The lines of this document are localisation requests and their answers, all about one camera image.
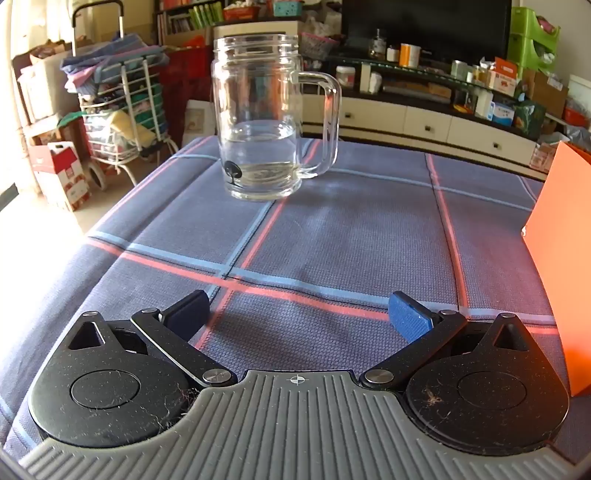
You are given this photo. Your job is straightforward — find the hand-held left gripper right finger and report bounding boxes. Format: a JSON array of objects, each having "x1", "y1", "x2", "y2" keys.
[{"x1": 359, "y1": 291, "x2": 532, "y2": 391}]

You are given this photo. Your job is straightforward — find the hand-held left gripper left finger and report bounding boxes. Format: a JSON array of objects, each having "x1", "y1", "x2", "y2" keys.
[{"x1": 67, "y1": 290, "x2": 238, "y2": 388}]

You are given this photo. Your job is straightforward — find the blue checked tablecloth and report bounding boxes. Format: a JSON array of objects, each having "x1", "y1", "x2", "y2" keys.
[{"x1": 0, "y1": 136, "x2": 591, "y2": 462}]

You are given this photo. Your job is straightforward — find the red and white cardboard box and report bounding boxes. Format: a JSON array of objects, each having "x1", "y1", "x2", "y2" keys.
[{"x1": 28, "y1": 141, "x2": 93, "y2": 212}]

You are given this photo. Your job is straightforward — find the cream television cabinet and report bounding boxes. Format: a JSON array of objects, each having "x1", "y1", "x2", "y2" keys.
[{"x1": 300, "y1": 58, "x2": 555, "y2": 181}]

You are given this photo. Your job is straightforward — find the white framed board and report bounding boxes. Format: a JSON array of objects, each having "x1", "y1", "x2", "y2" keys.
[{"x1": 182, "y1": 99, "x2": 218, "y2": 146}]

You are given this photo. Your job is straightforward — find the green printed packet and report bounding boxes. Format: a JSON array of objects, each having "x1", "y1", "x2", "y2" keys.
[{"x1": 512, "y1": 99, "x2": 546, "y2": 139}]

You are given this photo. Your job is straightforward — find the red plastic crate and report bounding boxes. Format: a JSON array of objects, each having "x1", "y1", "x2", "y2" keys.
[{"x1": 159, "y1": 44, "x2": 215, "y2": 100}]

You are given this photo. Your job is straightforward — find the red and white medicine box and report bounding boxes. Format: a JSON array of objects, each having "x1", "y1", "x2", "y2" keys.
[{"x1": 489, "y1": 58, "x2": 520, "y2": 95}]

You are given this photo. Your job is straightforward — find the orange and white canister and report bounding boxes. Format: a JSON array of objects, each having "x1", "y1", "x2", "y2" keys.
[{"x1": 399, "y1": 43, "x2": 421, "y2": 69}]

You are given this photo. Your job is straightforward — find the open brown cardboard box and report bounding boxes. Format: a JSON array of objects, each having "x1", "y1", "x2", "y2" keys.
[{"x1": 526, "y1": 69, "x2": 570, "y2": 118}]

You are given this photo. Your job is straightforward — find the large brown cardboard box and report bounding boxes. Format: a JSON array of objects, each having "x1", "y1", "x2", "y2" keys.
[{"x1": 11, "y1": 39, "x2": 70, "y2": 125}]

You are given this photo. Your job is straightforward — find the glass jar with dark lid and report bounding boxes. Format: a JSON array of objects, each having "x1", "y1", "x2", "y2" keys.
[{"x1": 368, "y1": 28, "x2": 387, "y2": 61}]

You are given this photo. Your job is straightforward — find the pink plastic basket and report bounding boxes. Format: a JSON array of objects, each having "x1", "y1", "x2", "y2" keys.
[{"x1": 298, "y1": 32, "x2": 338, "y2": 61}]

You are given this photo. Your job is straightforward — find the green plastic stacking bins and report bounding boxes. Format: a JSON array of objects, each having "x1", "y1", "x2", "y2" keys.
[{"x1": 508, "y1": 7, "x2": 561, "y2": 72}]

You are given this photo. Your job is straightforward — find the black television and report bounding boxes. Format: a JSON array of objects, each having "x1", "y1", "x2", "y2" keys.
[{"x1": 342, "y1": 0, "x2": 513, "y2": 63}]

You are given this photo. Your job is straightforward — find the clear glass handled mug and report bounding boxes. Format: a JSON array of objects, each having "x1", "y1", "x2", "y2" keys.
[{"x1": 211, "y1": 34, "x2": 342, "y2": 201}]

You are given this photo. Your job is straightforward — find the white wire shopping trolley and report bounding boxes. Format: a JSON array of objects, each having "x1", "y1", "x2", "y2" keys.
[{"x1": 60, "y1": 0, "x2": 178, "y2": 192}]

